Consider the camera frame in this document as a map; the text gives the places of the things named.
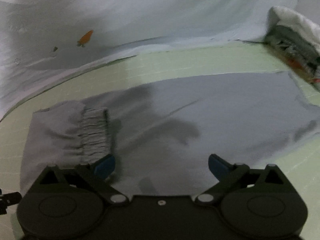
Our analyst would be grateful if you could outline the white folded towel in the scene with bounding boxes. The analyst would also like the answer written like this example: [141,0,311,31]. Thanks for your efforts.
[269,6,319,53]

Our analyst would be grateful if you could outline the stack of folded clothes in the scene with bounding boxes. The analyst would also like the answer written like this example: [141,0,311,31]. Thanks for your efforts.
[264,25,319,90]

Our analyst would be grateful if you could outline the green grid mat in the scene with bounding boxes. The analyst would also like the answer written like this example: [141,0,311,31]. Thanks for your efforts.
[1,42,319,239]

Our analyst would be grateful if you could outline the grey sweatpants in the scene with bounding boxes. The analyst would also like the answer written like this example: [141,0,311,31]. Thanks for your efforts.
[20,72,319,196]

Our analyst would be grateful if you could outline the light blue carrot-print sheet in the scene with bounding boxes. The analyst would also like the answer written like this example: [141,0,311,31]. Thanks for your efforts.
[1,0,298,115]

